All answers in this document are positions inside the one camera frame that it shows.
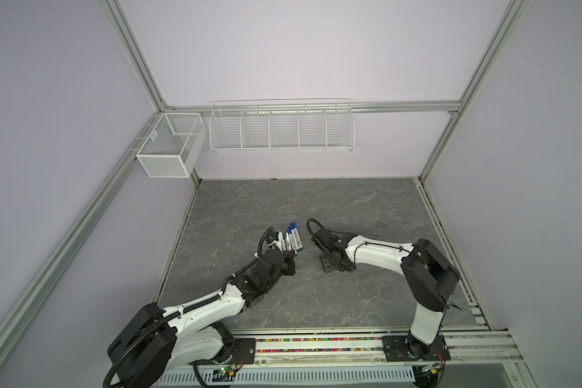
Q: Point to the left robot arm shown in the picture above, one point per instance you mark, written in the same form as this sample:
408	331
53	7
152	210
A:
159	339

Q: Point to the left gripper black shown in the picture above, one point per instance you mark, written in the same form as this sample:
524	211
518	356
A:
288	260

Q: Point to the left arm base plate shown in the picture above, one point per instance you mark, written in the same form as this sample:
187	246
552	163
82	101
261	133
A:
241	351

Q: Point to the white mesh box basket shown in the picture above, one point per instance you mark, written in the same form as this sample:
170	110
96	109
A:
172	146

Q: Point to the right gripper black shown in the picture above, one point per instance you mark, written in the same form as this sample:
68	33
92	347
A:
325	263

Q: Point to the white wire wall basket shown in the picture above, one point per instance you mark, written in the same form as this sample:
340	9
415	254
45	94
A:
282	125

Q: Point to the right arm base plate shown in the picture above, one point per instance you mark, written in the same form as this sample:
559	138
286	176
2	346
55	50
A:
408	348

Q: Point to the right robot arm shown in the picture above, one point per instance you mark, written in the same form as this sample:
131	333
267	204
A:
430	276

